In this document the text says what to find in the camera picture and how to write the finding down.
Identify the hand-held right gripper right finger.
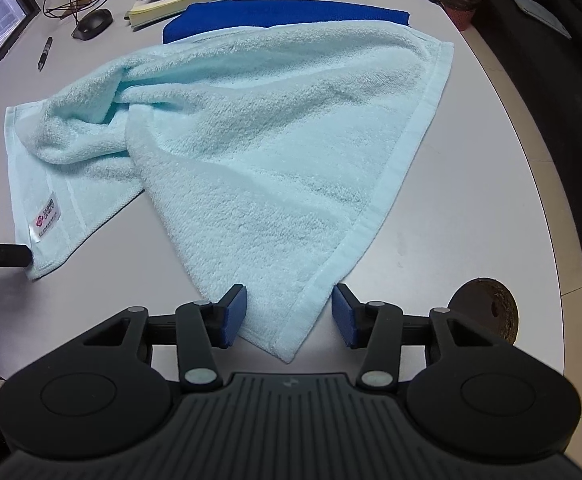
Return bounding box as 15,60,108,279
332,283,496,395

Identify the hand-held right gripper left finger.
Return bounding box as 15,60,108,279
83,283,248,395

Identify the black computer mouse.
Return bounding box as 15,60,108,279
72,8,114,41

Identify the brown waste bin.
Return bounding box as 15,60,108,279
439,0,482,31

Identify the light blue towel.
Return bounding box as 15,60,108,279
5,25,456,365

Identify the grey cushion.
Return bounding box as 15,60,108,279
508,0,572,39

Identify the round brown disc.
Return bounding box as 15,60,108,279
448,277,522,346

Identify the black sofa wooden frame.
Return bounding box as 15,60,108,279
471,0,582,307

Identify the black pen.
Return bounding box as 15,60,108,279
38,36,54,71

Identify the dark blue towel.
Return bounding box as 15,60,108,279
162,0,412,45

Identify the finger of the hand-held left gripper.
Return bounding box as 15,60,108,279
0,239,34,270

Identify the open notebook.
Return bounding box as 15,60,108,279
123,0,372,30

